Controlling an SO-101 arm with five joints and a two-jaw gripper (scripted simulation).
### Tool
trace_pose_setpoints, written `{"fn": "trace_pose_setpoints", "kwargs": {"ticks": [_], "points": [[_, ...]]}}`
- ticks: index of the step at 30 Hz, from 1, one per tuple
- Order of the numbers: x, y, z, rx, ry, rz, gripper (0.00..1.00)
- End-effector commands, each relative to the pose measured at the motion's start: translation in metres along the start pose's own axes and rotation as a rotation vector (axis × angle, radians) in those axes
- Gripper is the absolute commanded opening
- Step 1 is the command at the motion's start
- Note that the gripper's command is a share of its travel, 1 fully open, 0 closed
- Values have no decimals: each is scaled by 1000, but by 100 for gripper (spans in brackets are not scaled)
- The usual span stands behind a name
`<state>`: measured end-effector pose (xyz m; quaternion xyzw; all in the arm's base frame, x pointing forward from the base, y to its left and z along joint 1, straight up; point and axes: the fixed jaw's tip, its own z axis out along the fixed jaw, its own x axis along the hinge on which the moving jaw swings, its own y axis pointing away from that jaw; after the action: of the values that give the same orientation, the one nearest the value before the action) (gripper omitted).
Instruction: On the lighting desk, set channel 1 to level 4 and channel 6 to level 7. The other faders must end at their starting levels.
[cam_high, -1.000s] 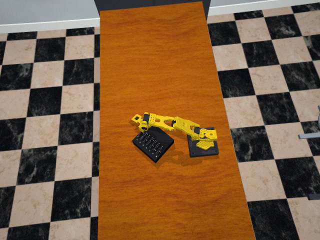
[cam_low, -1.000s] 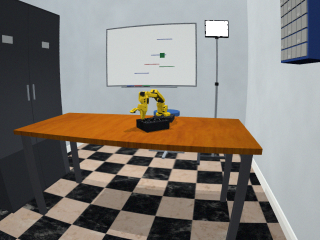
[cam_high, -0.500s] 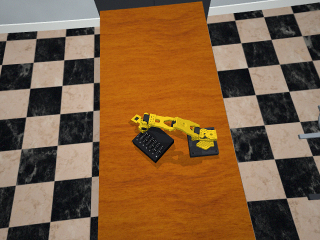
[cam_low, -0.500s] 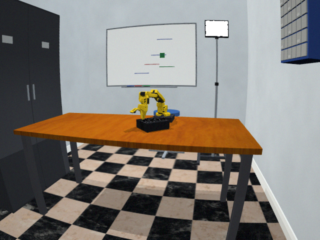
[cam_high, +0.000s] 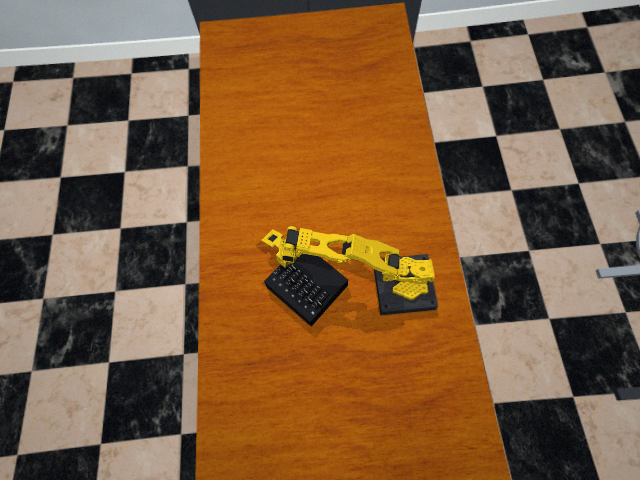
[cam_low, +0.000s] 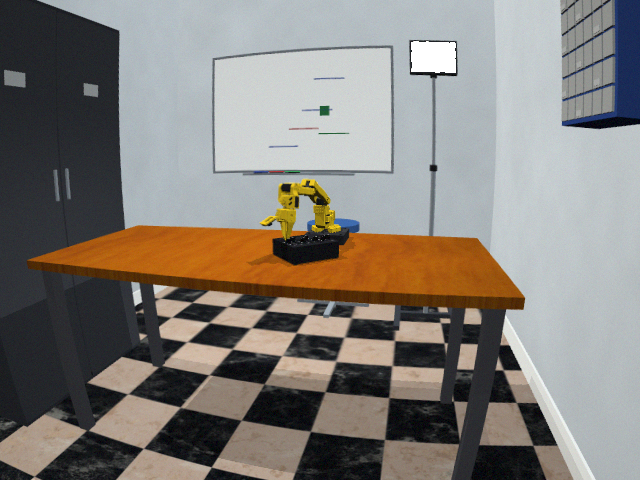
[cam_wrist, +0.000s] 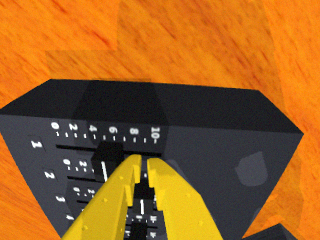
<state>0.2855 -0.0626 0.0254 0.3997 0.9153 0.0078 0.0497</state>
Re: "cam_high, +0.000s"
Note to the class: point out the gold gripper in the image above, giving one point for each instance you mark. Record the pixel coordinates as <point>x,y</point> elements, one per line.
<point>277,240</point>

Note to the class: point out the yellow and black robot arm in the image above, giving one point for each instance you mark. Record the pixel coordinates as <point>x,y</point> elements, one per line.
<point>356,247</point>

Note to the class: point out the black lighting desk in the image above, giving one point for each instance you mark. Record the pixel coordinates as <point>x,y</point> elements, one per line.
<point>309,276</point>

